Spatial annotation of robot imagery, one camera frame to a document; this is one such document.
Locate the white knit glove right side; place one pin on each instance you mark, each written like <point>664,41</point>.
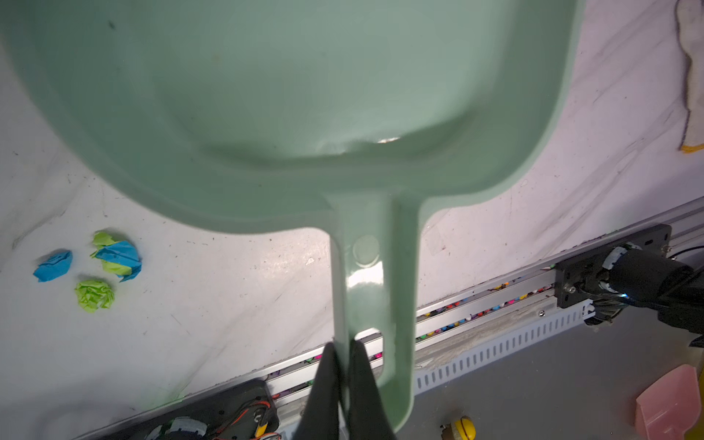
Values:
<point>689,14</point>

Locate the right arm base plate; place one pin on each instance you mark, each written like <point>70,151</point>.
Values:
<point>589,270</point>

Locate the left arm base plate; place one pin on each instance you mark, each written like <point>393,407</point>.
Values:
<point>246,411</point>

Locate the yellow emergency button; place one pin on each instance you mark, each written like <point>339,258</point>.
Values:
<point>461,429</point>

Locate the green plastic dustpan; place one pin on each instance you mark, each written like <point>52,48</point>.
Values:
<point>359,118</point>

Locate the pink object under table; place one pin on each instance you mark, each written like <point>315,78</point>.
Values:
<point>671,406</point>

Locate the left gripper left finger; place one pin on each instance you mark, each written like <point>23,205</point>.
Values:
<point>321,414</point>

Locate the paper scraps cluster far left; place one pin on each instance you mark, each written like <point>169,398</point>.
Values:
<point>117,257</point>

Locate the white slotted cable duct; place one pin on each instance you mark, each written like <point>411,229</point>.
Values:
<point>477,344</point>

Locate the aluminium front rail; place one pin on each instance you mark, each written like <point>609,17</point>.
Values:
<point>290,382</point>

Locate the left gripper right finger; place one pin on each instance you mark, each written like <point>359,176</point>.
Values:
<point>366,417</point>

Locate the robot right arm white black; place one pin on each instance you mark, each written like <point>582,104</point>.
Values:
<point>640,278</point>

